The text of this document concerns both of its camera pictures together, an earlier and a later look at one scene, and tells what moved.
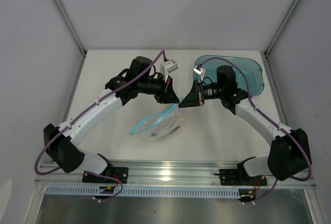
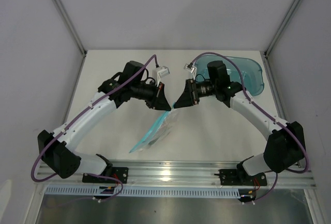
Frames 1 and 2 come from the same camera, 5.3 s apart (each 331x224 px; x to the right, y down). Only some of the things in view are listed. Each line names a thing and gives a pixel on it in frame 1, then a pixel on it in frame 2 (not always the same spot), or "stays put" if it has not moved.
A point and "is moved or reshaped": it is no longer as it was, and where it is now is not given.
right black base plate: (239, 177) stays put
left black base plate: (120, 174) stays put
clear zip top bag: (160, 124) is moved or reshaped
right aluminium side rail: (276, 90) stays put
